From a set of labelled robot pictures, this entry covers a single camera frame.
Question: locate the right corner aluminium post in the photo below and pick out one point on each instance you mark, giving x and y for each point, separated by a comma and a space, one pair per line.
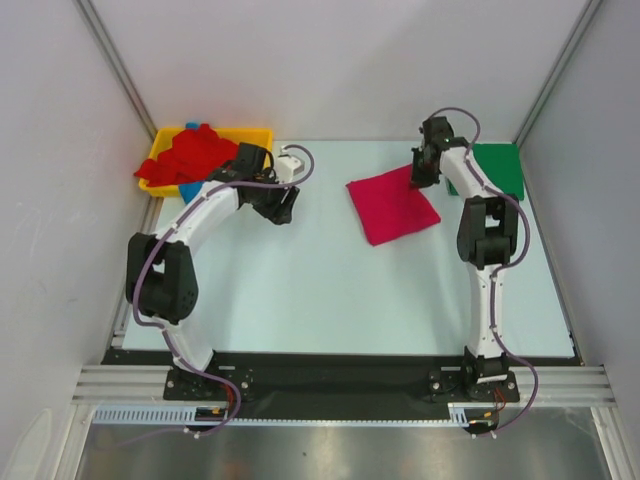
567, 51

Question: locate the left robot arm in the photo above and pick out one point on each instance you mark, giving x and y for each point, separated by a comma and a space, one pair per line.
161, 280

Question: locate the red t shirt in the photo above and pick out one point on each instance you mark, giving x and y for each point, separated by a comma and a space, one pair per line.
165, 169

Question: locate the corner aluminium post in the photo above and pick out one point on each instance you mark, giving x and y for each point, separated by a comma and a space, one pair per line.
567, 51
113, 58

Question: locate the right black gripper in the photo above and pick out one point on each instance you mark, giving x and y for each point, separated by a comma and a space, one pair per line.
418, 180

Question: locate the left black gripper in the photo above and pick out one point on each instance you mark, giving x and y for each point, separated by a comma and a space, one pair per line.
281, 214

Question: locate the left corner aluminium post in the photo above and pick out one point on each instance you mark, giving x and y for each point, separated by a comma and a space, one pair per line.
113, 58

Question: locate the blue t shirt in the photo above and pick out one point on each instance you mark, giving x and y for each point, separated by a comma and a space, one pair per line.
192, 187

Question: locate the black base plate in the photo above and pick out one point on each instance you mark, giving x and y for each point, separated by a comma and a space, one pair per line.
325, 386

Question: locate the green t shirt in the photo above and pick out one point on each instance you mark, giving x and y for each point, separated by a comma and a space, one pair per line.
497, 165

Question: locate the magenta t shirt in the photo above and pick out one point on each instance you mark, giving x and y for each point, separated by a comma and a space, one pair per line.
388, 208

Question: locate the slotted cable duct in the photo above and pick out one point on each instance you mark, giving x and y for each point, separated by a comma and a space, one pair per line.
192, 416

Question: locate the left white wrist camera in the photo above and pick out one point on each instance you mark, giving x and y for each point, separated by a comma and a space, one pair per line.
287, 165

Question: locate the aluminium frame rail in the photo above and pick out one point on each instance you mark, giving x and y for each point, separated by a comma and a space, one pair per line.
571, 386

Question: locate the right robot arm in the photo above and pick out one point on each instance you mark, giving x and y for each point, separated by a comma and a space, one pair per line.
493, 236

